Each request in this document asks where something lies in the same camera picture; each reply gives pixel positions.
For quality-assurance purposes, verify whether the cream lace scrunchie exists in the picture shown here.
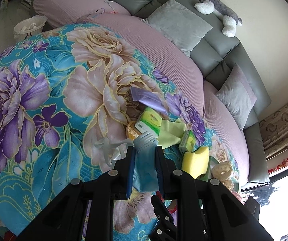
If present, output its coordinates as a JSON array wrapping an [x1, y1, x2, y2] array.
[[211, 161, 234, 192]]

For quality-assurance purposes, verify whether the yellow sponge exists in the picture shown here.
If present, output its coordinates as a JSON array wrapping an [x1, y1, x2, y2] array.
[[181, 146, 209, 179]]

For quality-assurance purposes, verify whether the light blue face mask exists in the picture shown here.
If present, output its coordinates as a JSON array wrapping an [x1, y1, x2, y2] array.
[[94, 131, 159, 193]]

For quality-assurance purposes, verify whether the small green tissue pack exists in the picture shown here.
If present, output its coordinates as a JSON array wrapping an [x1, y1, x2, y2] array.
[[179, 130, 196, 154]]

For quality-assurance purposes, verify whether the green microfiber cloth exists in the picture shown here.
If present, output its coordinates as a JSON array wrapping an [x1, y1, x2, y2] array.
[[157, 119, 186, 149]]

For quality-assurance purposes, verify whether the purple wet wipes pack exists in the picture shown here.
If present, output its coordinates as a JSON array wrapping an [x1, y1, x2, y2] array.
[[130, 87, 168, 115]]

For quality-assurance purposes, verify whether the red tape roll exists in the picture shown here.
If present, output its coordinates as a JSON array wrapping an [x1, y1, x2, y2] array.
[[161, 199, 177, 220]]

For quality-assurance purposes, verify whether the orange sachet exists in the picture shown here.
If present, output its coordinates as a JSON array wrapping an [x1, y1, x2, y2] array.
[[126, 121, 142, 140]]

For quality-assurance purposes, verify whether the patterned brown curtain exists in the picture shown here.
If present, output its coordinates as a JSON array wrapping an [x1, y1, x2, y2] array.
[[260, 103, 288, 160]]

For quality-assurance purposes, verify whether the grey pink cushion right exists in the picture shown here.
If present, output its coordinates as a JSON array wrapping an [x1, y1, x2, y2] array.
[[216, 63, 257, 130]]

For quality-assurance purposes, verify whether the floral blue tablecloth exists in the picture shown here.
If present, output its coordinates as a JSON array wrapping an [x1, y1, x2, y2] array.
[[0, 23, 233, 234]]

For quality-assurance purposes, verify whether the grey sofa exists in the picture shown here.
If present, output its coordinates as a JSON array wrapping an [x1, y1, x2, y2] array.
[[34, 0, 272, 185]]

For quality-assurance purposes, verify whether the grey cushion left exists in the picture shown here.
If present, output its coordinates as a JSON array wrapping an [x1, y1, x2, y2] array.
[[142, 0, 212, 57]]

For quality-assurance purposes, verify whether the white basket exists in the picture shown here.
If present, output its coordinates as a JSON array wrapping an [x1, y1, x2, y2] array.
[[13, 15, 48, 42]]

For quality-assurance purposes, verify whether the grey white plush dog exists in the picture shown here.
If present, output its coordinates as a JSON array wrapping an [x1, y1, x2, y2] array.
[[194, 0, 243, 38]]

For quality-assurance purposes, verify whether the pink sofa seat cover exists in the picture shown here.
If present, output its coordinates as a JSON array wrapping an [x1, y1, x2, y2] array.
[[32, 0, 249, 186]]

